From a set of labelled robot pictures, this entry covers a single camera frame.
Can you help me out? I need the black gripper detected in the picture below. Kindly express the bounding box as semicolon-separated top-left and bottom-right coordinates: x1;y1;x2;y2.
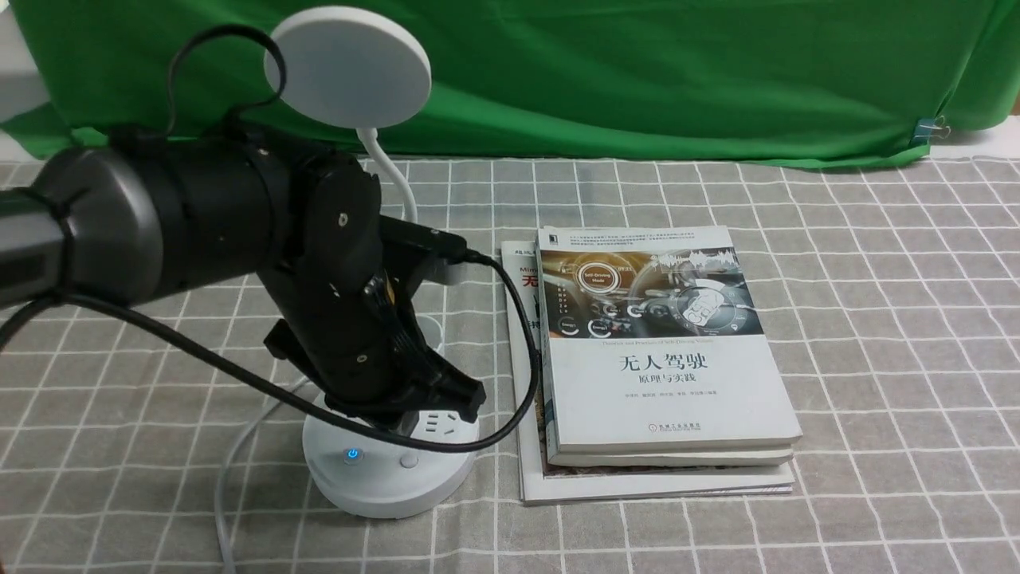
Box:
257;151;487;423

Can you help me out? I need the white desk lamp with sockets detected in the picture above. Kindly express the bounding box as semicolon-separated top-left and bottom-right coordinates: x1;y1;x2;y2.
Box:
266;5;474;519

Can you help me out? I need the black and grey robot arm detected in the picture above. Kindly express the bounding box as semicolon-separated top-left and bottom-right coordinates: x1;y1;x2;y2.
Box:
1;126;487;430

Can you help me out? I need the magazine under books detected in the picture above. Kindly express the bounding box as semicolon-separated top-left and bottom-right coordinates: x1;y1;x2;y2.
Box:
500;240;795;505

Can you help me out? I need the white self-driving textbook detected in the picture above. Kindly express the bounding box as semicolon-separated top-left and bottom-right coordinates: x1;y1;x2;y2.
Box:
536;226;802;466

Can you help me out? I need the green backdrop cloth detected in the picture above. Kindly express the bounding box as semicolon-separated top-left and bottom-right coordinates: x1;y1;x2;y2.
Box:
2;1;1019;168

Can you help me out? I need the grey checked tablecloth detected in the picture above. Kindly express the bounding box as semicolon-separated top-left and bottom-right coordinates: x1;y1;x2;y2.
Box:
1;159;1019;573

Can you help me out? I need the blue binder clip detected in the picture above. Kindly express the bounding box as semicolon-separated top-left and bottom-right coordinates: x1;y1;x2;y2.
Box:
911;116;953;146

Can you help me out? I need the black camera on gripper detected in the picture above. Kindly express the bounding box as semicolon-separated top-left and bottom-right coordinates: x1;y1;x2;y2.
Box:
380;217;469;297

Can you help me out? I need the white lamp power cable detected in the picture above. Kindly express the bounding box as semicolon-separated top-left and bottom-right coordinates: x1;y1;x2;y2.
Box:
214;376;320;574

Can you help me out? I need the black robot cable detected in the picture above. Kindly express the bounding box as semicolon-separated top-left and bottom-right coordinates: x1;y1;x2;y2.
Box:
0;24;544;455

